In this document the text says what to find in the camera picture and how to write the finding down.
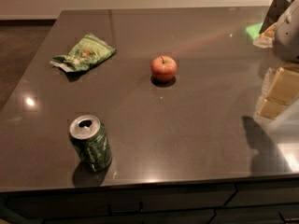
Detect dark cabinet drawers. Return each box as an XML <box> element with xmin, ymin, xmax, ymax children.
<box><xmin>0</xmin><ymin>180</ymin><xmax>299</xmax><ymax>224</ymax></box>

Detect red apple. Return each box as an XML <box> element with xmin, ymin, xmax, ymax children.
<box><xmin>150</xmin><ymin>56</ymin><xmax>177</xmax><ymax>82</ymax></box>

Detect green soda can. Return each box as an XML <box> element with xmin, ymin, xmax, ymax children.
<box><xmin>69</xmin><ymin>115</ymin><xmax>112</xmax><ymax>173</ymax></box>

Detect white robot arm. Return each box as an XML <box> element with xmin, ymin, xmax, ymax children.
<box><xmin>254</xmin><ymin>0</ymin><xmax>299</xmax><ymax>119</ymax></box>

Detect green chip bag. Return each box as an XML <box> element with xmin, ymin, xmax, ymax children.
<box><xmin>50</xmin><ymin>34</ymin><xmax>117</xmax><ymax>73</ymax></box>

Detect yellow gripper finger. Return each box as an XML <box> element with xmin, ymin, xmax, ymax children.
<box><xmin>257</xmin><ymin>99</ymin><xmax>286</xmax><ymax>119</ymax></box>
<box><xmin>267</xmin><ymin>66</ymin><xmax>299</xmax><ymax>104</ymax></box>

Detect snack packet in corner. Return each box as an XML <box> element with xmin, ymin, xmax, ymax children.
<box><xmin>253</xmin><ymin>23</ymin><xmax>277</xmax><ymax>49</ymax></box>

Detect dark box in corner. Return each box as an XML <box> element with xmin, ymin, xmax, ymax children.
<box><xmin>260</xmin><ymin>0</ymin><xmax>292</xmax><ymax>33</ymax></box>

